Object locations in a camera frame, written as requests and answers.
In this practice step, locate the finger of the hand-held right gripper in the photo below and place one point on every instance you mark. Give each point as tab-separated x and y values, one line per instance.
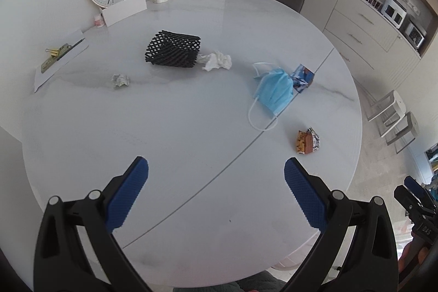
409	204
414	185

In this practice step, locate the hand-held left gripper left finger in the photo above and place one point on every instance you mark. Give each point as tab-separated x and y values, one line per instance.
128	196

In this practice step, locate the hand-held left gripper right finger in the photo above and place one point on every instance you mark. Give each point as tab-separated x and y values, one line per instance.
304	199

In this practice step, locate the orange snack wrapper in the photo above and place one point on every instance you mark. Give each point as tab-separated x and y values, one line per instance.
308	141

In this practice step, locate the blue face mask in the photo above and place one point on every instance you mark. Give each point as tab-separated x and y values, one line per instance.
275	90

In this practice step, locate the grey paper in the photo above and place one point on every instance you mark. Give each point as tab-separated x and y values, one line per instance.
120	81

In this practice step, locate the blue snack wrapper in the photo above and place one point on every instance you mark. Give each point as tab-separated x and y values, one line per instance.
303	78

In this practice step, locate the black foam net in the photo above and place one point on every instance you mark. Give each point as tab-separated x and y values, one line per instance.
172	49

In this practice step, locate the white tissue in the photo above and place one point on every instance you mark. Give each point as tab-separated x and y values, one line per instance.
215	61

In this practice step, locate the person's right hand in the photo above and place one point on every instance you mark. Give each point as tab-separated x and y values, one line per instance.
410	254

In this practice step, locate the framed picture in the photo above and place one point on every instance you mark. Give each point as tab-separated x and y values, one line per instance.
433	160

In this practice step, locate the grey stool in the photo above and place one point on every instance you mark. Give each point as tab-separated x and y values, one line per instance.
410	124

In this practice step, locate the white stool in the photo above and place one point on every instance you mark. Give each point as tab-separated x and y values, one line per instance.
393	100

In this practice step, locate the dark green cloth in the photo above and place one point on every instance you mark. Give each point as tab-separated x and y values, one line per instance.
260	286

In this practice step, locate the white tray with clips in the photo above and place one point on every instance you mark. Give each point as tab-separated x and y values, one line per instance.
44	80

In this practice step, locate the silver microwave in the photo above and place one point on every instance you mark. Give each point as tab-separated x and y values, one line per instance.
415	34

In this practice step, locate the olive metal clip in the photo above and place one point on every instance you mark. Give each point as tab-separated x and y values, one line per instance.
54	58

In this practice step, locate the beige drawer cabinet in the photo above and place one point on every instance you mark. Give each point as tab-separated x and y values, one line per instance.
362	32

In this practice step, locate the white countertop oven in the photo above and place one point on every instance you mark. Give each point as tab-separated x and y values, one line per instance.
393	10

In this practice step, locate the small pink bottle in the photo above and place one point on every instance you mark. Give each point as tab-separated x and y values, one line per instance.
99	21

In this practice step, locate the white cardboard box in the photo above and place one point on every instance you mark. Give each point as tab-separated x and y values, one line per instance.
126	9

